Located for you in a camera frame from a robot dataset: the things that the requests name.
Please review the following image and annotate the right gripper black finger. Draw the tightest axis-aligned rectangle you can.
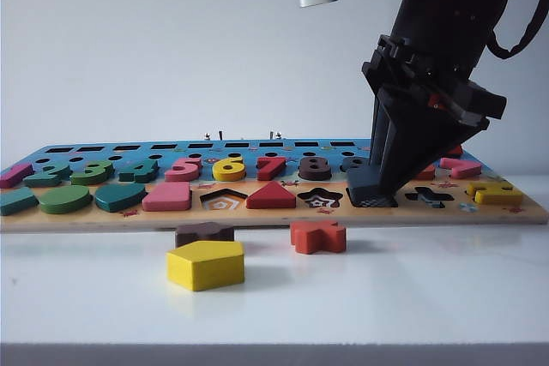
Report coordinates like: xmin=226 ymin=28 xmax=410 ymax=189
xmin=378 ymin=87 xmax=474 ymax=194
xmin=369 ymin=87 xmax=390 ymax=170

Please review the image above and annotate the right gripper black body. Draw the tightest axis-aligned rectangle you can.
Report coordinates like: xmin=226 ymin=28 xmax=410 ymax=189
xmin=362 ymin=35 xmax=490 ymax=129

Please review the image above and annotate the dark blue square block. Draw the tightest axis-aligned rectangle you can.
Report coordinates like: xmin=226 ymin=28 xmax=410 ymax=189
xmin=346 ymin=164 xmax=404 ymax=201

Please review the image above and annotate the dark blue number nine piece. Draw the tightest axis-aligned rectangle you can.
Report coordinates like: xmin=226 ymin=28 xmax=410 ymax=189
xmin=340 ymin=155 xmax=371 ymax=173

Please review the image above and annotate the pink greater-than sign piece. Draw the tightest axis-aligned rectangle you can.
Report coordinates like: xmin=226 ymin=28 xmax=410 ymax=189
xmin=439 ymin=157 xmax=480 ymax=180

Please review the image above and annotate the brown number eight piece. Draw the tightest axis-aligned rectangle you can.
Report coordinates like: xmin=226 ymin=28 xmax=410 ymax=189
xmin=299 ymin=155 xmax=332 ymax=182

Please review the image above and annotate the yellow equals sign piece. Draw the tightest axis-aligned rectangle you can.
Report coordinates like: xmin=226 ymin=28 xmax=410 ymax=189
xmin=466 ymin=181 xmax=525 ymax=207

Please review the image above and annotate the red number seven piece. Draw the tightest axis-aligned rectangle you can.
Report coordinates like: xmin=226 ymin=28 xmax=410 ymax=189
xmin=256 ymin=155 xmax=287 ymax=182

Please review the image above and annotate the orange cross block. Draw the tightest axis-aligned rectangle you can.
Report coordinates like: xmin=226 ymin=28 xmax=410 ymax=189
xmin=290 ymin=219 xmax=347 ymax=255

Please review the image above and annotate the red triangle block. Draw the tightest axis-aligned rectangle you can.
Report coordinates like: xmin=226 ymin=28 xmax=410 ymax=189
xmin=246 ymin=181 xmax=298 ymax=210

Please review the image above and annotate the colourful wooden shape puzzle board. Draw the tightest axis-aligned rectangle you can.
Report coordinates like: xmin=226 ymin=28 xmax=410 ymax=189
xmin=0 ymin=138 xmax=549 ymax=232

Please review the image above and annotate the yellow number six piece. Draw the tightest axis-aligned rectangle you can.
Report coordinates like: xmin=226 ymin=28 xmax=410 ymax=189
xmin=212 ymin=156 xmax=247 ymax=183

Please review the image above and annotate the pink number five piece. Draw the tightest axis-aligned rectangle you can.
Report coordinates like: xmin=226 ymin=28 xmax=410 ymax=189
xmin=165 ymin=157 xmax=202 ymax=183

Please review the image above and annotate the brown star block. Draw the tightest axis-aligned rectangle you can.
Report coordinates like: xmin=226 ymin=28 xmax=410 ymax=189
xmin=174 ymin=222 xmax=236 ymax=249

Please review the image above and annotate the pink number one piece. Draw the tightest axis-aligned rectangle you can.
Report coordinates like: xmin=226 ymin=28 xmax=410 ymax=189
xmin=0 ymin=163 xmax=34 ymax=189

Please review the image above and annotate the teal number two piece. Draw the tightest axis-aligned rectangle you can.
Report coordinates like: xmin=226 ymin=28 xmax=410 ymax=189
xmin=23 ymin=161 xmax=72 ymax=189

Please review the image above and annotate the green number three piece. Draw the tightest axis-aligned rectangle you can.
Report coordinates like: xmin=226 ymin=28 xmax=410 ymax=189
xmin=70 ymin=159 xmax=115 ymax=186

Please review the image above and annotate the teal number four piece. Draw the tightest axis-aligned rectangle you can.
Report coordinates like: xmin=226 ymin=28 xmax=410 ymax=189
xmin=118 ymin=159 xmax=159 ymax=183

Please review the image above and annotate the yellow pentagon block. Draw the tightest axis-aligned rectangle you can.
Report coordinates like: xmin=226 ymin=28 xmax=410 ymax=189
xmin=166 ymin=240 xmax=245 ymax=292

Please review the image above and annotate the pink trapezoid block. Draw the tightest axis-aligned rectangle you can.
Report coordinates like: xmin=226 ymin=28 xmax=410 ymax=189
xmin=142 ymin=181 xmax=193 ymax=213

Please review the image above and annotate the green oval block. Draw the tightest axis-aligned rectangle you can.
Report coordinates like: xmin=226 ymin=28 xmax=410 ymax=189
xmin=39 ymin=184 xmax=94 ymax=215

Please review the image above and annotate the teal parallelogram block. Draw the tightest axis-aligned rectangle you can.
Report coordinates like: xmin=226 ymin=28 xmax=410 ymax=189
xmin=0 ymin=187 xmax=39 ymax=217

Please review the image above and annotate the teal teardrop block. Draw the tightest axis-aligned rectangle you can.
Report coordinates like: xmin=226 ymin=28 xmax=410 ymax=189
xmin=94 ymin=183 xmax=148 ymax=214

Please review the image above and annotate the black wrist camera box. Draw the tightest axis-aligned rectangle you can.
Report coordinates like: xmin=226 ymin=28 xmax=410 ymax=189
xmin=461 ymin=80 xmax=508 ymax=122

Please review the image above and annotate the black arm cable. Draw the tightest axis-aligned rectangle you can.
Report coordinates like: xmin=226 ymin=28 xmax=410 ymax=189
xmin=487 ymin=0 xmax=549 ymax=60

